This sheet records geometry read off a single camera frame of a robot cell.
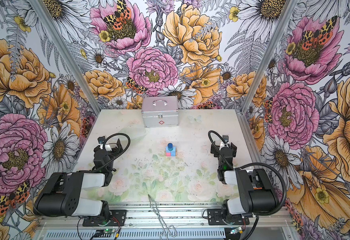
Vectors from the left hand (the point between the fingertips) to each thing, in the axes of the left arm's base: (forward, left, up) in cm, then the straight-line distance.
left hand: (112, 144), depth 91 cm
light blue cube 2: (-2, -37, -3) cm, 37 cm away
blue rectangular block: (-3, -36, -6) cm, 37 cm away
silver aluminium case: (+24, -27, +4) cm, 37 cm away
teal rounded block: (-2, -35, -3) cm, 35 cm away
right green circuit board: (-42, -67, -9) cm, 80 cm away
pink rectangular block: (-3, -33, -7) cm, 34 cm away
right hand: (-1, -66, -1) cm, 66 cm away
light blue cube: (-2, -33, -4) cm, 33 cm away
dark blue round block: (-2, -35, +1) cm, 35 cm away
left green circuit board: (-42, -5, -12) cm, 44 cm away
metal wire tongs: (-43, -34, -9) cm, 55 cm away
